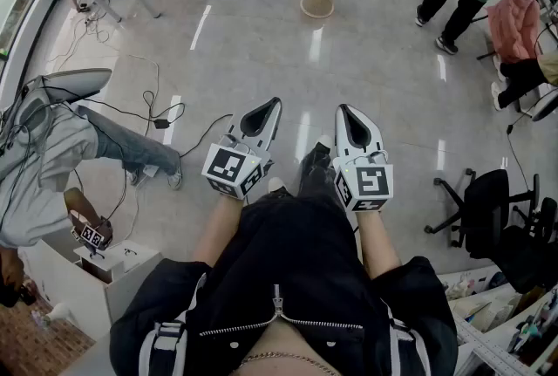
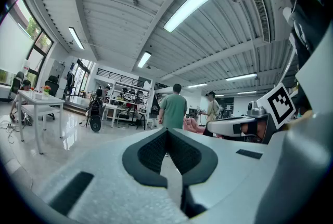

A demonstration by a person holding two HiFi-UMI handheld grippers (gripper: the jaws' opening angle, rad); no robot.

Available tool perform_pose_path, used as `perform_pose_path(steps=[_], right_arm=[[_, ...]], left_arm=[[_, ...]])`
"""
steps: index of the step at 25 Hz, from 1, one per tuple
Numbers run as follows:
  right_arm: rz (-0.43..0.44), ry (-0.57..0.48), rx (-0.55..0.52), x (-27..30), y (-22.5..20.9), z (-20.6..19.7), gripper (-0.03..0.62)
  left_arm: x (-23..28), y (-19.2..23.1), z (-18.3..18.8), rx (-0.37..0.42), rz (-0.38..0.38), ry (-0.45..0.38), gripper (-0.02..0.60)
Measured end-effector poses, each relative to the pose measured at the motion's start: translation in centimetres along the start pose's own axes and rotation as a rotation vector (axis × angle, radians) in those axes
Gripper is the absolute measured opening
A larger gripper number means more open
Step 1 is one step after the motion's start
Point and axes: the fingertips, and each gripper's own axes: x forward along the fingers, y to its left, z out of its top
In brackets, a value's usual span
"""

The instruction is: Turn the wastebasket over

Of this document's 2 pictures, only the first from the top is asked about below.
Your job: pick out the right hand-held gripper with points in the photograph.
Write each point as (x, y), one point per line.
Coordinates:
(370, 184)

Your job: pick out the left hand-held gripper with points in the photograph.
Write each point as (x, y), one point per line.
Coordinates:
(226, 167)

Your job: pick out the person's left forearm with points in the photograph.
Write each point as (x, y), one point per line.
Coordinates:
(218, 226)

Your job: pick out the person's right forearm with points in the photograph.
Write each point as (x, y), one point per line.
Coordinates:
(377, 243)

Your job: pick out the person's right white shoe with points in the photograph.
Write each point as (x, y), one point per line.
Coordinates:
(324, 141)

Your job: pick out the person's white shoe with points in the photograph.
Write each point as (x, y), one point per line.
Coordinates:
(324, 141)
(276, 184)

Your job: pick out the person's black trousers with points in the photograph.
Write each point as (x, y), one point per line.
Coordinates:
(316, 173)

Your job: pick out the person's left white shoe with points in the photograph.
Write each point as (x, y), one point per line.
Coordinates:
(276, 184)

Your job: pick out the black power adapter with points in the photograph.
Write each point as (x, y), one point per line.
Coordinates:
(161, 124)

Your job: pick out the white power strip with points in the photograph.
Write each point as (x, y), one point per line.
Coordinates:
(150, 170)

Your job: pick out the person's black zip jacket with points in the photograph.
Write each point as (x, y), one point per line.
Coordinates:
(283, 256)

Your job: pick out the black office chair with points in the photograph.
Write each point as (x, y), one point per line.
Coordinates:
(532, 252)
(484, 208)

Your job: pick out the grey pointed device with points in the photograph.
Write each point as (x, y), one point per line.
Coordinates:
(74, 82)

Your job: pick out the pink jacket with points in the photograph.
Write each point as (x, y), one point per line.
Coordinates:
(512, 25)

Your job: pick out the white cabinet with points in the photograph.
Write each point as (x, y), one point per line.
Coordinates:
(126, 291)

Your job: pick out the white storage shelf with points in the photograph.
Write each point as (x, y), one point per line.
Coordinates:
(479, 348)

